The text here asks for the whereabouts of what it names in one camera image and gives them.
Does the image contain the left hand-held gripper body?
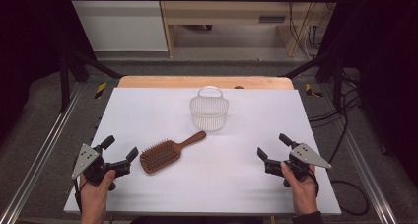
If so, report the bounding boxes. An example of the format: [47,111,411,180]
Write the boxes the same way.
[71,143,132,192]

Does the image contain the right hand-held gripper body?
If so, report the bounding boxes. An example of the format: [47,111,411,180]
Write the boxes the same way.
[264,141,332,188]

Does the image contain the brown wooden hairbrush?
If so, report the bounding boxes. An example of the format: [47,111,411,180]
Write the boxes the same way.
[139,130,207,175]

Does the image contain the person's left hand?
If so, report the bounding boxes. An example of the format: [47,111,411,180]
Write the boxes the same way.
[78,169,116,209]

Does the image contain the person's right hand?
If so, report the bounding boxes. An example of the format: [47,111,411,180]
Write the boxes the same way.
[280,161,319,215]

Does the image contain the light wooden table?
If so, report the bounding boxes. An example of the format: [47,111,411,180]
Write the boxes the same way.
[117,75,295,90]

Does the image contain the person's dark clothing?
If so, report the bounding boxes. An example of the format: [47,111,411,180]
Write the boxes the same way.
[130,215,264,224]

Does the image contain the black curtain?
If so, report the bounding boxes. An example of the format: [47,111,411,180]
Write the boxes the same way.
[318,0,418,187]
[0,0,97,139]

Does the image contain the white cabinet on casters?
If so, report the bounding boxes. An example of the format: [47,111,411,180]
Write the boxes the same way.
[157,0,343,58]

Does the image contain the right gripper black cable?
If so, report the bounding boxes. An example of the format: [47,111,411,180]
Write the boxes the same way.
[306,167,320,197]

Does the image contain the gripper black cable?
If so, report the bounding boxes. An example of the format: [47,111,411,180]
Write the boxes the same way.
[74,177,91,215]
[306,167,320,197]

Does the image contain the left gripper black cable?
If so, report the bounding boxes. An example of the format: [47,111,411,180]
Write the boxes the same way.
[74,177,91,215]

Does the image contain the aluminium floor rail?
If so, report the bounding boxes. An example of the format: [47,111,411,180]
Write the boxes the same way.
[0,82,83,224]
[319,84,399,224]

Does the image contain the black floor cables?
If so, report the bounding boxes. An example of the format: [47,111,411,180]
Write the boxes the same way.
[308,70,363,164]

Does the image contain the white wire basket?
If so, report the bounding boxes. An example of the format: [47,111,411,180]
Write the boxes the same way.
[189,85,230,132]

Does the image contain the black metal frame stand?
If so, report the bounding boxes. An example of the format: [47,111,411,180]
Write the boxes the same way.
[58,47,123,113]
[279,49,346,111]

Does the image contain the black looped floor cable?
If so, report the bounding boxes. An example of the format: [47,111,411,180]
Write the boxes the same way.
[329,180,371,217]

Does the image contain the black cables behind desk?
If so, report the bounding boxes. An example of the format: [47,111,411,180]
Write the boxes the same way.
[286,0,318,59]

